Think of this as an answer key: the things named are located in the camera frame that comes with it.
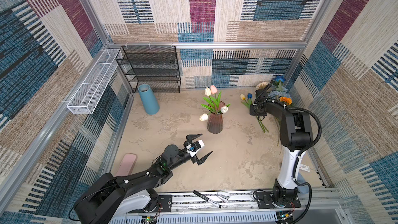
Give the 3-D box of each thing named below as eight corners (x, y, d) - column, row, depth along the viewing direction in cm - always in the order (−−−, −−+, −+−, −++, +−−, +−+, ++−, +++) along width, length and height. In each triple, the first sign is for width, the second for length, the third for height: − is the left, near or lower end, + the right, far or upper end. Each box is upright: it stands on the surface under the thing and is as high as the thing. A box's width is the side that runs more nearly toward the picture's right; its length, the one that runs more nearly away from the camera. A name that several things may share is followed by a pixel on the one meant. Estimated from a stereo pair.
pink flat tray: (118, 176, 84) (114, 174, 81) (128, 155, 92) (125, 152, 89) (130, 179, 84) (127, 176, 80) (139, 156, 91) (137, 153, 88)
